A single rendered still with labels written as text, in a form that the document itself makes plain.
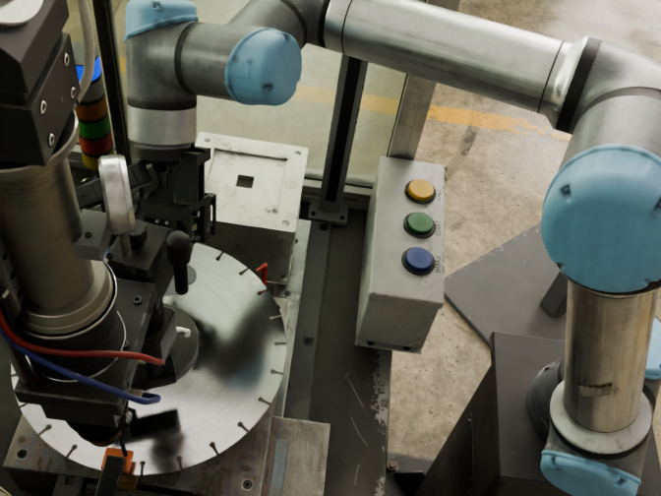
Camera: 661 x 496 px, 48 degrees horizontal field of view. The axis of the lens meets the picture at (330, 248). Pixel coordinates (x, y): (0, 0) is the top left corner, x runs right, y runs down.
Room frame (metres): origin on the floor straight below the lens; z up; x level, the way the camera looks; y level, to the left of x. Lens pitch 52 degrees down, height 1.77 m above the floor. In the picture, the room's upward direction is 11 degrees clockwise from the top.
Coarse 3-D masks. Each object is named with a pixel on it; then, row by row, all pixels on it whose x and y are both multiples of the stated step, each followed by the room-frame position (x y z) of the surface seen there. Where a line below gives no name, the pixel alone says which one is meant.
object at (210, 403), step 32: (192, 256) 0.58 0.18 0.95; (224, 256) 0.59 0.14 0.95; (192, 288) 0.53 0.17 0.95; (224, 288) 0.54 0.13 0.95; (256, 288) 0.55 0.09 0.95; (224, 320) 0.49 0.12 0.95; (256, 320) 0.50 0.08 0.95; (224, 352) 0.45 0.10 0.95; (256, 352) 0.46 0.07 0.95; (192, 384) 0.40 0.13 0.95; (224, 384) 0.41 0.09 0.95; (256, 384) 0.41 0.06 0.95; (32, 416) 0.32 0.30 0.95; (128, 416) 0.34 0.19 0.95; (160, 416) 0.35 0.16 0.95; (192, 416) 0.36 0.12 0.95; (224, 416) 0.37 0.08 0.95; (256, 416) 0.37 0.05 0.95; (64, 448) 0.29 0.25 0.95; (96, 448) 0.30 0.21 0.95; (128, 448) 0.31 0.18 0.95; (160, 448) 0.31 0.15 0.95; (192, 448) 0.32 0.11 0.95; (224, 448) 0.33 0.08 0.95
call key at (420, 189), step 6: (414, 180) 0.84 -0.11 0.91; (420, 180) 0.84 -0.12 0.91; (426, 180) 0.85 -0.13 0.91; (414, 186) 0.83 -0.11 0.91; (420, 186) 0.83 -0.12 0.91; (426, 186) 0.83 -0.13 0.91; (432, 186) 0.83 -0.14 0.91; (414, 192) 0.81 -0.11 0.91; (420, 192) 0.82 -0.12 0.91; (426, 192) 0.82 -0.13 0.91; (432, 192) 0.82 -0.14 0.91; (414, 198) 0.81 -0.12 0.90; (420, 198) 0.81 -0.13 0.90; (426, 198) 0.81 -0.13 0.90
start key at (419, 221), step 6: (414, 216) 0.77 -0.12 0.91; (420, 216) 0.77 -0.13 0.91; (426, 216) 0.77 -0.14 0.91; (408, 222) 0.75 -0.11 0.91; (414, 222) 0.75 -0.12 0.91; (420, 222) 0.75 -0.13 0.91; (426, 222) 0.76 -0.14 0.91; (432, 222) 0.76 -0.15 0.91; (414, 228) 0.74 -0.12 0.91; (420, 228) 0.74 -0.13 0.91; (426, 228) 0.74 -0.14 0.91
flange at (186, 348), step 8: (168, 304) 0.50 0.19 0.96; (176, 312) 0.49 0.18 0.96; (184, 312) 0.49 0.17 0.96; (176, 320) 0.47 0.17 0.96; (184, 320) 0.48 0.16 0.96; (192, 320) 0.48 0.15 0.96; (184, 328) 0.47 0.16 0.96; (192, 328) 0.47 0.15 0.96; (176, 336) 0.45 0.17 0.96; (192, 336) 0.46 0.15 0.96; (176, 344) 0.44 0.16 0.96; (184, 344) 0.44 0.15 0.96; (192, 344) 0.45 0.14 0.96; (176, 352) 0.43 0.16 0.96; (184, 352) 0.43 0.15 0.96; (192, 352) 0.43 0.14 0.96; (176, 360) 0.42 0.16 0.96; (184, 360) 0.42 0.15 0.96; (192, 360) 0.43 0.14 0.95; (176, 368) 0.41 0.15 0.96; (184, 368) 0.41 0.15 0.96; (176, 376) 0.40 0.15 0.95
